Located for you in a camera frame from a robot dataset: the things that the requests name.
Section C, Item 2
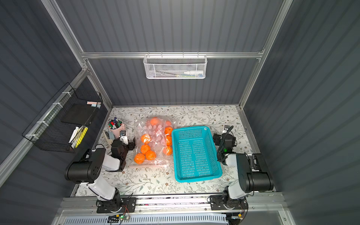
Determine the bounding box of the clear pink-dotted zip-top bag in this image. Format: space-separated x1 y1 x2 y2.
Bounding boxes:
130 116 178 167

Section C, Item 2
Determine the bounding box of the orange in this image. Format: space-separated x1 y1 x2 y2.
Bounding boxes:
140 144 151 155
150 117 161 126
164 126 173 136
141 133 152 144
134 153 146 165
145 150 157 160
163 146 173 156

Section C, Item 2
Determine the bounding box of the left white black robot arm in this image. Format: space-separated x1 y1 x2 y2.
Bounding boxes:
65 138 135 202

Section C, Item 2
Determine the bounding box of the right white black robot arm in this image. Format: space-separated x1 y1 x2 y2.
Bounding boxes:
213 131 274 203

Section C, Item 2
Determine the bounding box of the pink pen cup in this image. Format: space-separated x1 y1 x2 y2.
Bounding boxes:
108 117 126 139

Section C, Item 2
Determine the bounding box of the teal plastic basket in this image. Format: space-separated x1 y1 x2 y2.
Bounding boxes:
172 126 222 183

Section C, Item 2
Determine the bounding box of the yellow marker in basket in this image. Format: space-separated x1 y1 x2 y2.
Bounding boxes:
71 127 88 149

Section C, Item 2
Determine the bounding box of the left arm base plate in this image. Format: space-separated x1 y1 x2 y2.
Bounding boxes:
96 197 137 214

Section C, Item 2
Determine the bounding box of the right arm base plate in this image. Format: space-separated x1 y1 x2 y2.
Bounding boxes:
207 195 248 211

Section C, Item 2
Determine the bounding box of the black wire wall basket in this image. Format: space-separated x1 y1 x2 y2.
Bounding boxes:
22 83 103 153

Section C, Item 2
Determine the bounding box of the white wire wall basket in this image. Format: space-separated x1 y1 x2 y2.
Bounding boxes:
143 55 208 79

